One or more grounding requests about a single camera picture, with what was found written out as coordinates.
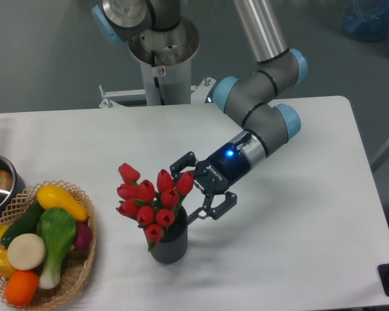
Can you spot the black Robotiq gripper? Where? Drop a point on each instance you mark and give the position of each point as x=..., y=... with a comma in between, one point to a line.
x=214, y=175

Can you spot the red tulip bouquet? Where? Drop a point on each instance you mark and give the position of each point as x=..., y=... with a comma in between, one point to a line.
x=154, y=207

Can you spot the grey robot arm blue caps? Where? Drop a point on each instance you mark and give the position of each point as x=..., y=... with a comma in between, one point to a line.
x=264, y=129

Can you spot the dark grey ribbed vase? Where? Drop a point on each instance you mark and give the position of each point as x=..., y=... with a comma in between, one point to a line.
x=173, y=245

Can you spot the red purple radish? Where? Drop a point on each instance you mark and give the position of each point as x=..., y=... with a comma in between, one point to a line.
x=83, y=237

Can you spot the green bok choy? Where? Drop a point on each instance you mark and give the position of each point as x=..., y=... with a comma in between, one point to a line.
x=57, y=228

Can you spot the yellow squash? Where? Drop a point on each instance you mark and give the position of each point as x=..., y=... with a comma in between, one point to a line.
x=51, y=196

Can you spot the woven wicker basket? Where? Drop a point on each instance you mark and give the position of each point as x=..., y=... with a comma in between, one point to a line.
x=76, y=266

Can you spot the dark green cucumber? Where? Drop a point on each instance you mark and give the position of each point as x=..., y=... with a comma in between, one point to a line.
x=26, y=223

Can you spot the cream round bun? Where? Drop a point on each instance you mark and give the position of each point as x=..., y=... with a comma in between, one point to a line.
x=26, y=251

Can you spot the orange fruit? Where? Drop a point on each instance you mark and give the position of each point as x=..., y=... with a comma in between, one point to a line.
x=21, y=288

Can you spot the blue plastic bag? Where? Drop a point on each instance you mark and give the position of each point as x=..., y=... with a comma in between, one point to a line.
x=367, y=21

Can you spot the yellow bell pepper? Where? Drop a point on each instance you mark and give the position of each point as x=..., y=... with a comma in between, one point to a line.
x=6, y=269

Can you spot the white metal base frame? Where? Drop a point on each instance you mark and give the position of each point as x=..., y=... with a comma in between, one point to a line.
x=201, y=93

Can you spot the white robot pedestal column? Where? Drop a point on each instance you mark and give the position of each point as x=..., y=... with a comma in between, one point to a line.
x=165, y=62

